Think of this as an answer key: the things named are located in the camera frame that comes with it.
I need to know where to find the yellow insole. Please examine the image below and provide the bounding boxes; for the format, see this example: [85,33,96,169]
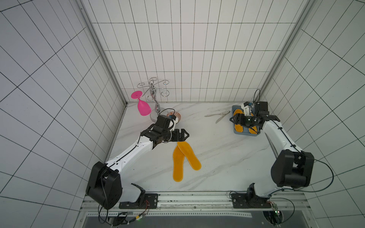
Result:
[233,109,243,133]
[249,126,259,135]
[177,142,202,171]
[173,146,185,182]

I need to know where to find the yellow insole bottom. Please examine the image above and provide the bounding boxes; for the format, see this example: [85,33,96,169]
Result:
[173,146,185,182]

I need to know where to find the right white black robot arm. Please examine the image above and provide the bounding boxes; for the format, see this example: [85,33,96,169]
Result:
[230,102,314,198]

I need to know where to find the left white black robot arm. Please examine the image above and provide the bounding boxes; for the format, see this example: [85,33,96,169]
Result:
[86,114,189,210]

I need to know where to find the blue storage box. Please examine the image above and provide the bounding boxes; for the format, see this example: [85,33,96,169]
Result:
[232,105,259,136]

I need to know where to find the pink plastic wine glass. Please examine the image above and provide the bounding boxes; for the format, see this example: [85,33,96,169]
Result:
[131,91,152,116]

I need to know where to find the silver metal glass rack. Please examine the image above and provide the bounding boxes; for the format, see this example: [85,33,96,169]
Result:
[137,77,170,123]

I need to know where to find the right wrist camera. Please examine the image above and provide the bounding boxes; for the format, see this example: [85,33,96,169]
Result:
[241,102,254,116]

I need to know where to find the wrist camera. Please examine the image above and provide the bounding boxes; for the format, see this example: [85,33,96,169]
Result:
[241,102,254,116]
[169,116,177,129]

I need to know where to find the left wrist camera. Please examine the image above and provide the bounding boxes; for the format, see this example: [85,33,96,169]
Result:
[169,116,177,129]

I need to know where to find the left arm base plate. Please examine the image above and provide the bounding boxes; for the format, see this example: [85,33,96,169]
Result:
[119,193,159,210]

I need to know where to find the aluminium mounting rail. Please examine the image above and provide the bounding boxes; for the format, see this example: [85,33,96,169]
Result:
[79,192,312,223]

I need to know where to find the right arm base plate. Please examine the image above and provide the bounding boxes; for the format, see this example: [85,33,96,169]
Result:
[229,192,271,209]

